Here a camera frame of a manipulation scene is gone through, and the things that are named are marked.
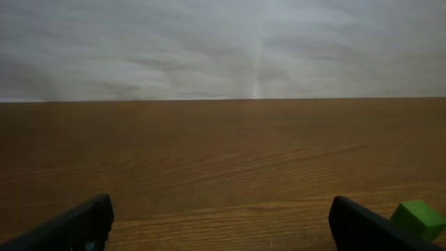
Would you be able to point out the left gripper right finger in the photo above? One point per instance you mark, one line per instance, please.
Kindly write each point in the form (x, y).
(359, 230)

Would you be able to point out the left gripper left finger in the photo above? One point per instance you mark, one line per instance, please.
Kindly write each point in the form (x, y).
(80, 224)

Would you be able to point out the green cube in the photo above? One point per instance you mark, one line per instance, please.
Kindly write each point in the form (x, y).
(420, 218)

